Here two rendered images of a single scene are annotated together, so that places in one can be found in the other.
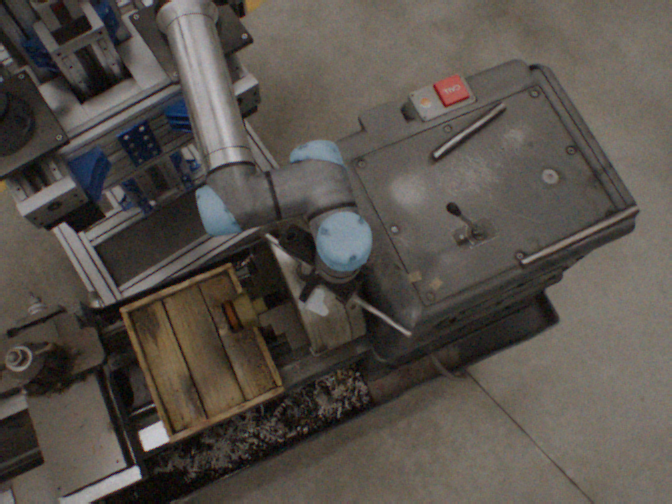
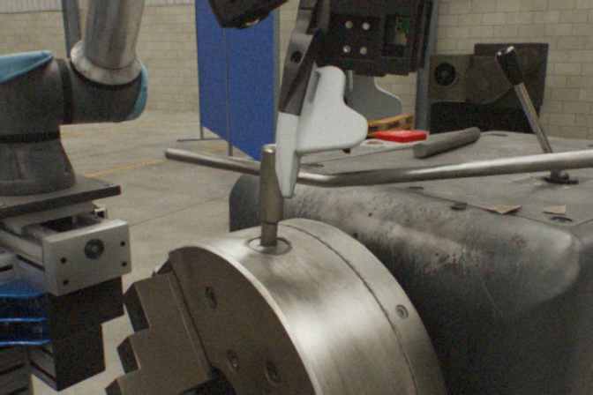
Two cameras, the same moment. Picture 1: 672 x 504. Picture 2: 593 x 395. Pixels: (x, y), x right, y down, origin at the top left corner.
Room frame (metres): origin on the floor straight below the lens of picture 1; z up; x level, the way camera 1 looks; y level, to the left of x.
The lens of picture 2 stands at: (-0.12, 0.12, 1.40)
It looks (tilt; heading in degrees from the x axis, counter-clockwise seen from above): 14 degrees down; 350
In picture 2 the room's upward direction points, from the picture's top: straight up
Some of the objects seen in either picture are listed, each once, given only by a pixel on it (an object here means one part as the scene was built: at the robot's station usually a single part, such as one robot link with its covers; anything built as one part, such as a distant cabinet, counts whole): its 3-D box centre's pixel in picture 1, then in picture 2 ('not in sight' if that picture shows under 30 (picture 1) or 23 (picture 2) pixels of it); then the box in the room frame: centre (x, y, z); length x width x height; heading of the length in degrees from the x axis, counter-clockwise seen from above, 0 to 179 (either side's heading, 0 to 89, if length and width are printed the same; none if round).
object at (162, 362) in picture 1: (202, 349); not in sight; (0.22, 0.31, 0.89); 0.36 x 0.30 x 0.04; 30
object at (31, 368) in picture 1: (22, 359); not in sight; (0.13, 0.63, 1.13); 0.08 x 0.08 x 0.03
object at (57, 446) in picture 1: (65, 395); not in sight; (0.07, 0.60, 0.95); 0.43 x 0.17 x 0.05; 30
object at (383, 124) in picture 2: not in sight; (373, 131); (8.27, -2.55, 0.22); 1.25 x 0.86 x 0.44; 141
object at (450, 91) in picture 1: (451, 91); (401, 138); (0.78, -0.22, 1.26); 0.06 x 0.06 x 0.02; 30
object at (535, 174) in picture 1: (456, 213); (486, 298); (0.58, -0.28, 1.06); 0.59 x 0.48 x 0.39; 120
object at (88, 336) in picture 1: (61, 363); not in sight; (0.14, 0.61, 0.99); 0.20 x 0.10 x 0.05; 120
